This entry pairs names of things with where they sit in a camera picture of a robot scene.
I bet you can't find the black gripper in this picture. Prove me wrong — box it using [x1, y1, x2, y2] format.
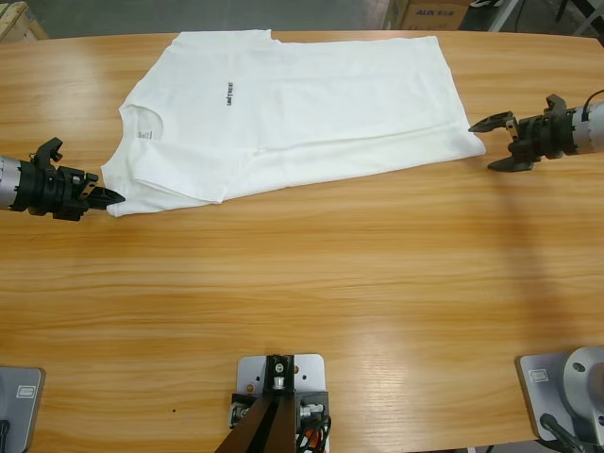
[468, 107, 580, 175]
[16, 159, 127, 223]

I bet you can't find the white t-shirt with black logo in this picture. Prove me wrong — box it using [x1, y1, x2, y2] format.
[101, 29, 488, 219]

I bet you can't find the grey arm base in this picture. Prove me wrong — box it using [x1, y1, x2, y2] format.
[513, 346, 604, 445]
[0, 365, 47, 453]

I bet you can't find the white table leg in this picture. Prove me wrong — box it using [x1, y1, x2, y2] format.
[487, 0, 520, 33]
[573, 0, 603, 38]

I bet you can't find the cardboard box with blue print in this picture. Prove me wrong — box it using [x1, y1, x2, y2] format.
[400, 0, 469, 30]

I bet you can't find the wooden crate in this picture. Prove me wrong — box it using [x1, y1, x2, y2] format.
[0, 0, 48, 42]

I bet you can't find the black clamp with bolt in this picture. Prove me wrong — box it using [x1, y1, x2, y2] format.
[227, 390, 260, 429]
[294, 389, 331, 431]

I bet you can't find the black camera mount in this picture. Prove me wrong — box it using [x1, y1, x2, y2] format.
[26, 137, 65, 166]
[545, 93, 573, 119]

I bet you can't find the black bracket with silver bolt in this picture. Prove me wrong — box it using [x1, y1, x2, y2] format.
[262, 354, 297, 397]

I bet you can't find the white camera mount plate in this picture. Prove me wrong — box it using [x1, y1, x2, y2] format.
[235, 353, 329, 396]

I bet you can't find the dark camera post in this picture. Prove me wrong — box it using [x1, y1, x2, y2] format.
[214, 394, 303, 453]

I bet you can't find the orange cable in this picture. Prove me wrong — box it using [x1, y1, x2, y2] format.
[296, 426, 323, 448]

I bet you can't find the black cable at post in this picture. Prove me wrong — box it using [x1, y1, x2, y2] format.
[311, 414, 337, 453]

